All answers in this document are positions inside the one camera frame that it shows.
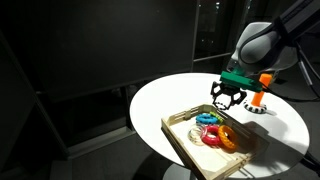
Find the white table pedestal base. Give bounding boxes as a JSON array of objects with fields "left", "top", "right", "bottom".
[{"left": 162, "top": 163, "right": 195, "bottom": 180}]

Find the red ring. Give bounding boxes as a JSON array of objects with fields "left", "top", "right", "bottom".
[{"left": 200, "top": 124, "right": 222, "bottom": 146}]

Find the small black and white ring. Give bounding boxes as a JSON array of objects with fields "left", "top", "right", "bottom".
[{"left": 214, "top": 102, "right": 228, "bottom": 111}]

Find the orange ring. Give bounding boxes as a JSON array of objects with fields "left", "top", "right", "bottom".
[{"left": 217, "top": 124, "right": 239, "bottom": 151}]

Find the green ring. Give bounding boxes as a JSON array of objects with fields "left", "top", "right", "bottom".
[{"left": 209, "top": 111, "right": 226, "bottom": 125}]

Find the green camera mount bracket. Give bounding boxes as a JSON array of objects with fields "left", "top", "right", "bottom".
[{"left": 220, "top": 70, "right": 262, "bottom": 92}]

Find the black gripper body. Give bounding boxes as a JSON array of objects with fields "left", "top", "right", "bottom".
[{"left": 219, "top": 83, "right": 241, "bottom": 96}]

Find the blue ring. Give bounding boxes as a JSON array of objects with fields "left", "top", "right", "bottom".
[{"left": 195, "top": 113, "right": 219, "bottom": 125}]

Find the orange peg post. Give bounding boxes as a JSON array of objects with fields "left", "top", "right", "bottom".
[{"left": 251, "top": 73, "right": 272, "bottom": 106}]

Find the clear transparent ring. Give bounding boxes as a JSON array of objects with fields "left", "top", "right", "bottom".
[{"left": 187, "top": 125, "right": 205, "bottom": 147}]

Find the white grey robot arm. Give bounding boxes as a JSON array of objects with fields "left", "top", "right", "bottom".
[{"left": 211, "top": 0, "right": 320, "bottom": 110}]

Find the wooden slatted tray box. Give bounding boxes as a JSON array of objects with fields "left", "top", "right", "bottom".
[{"left": 161, "top": 104, "right": 268, "bottom": 180}]

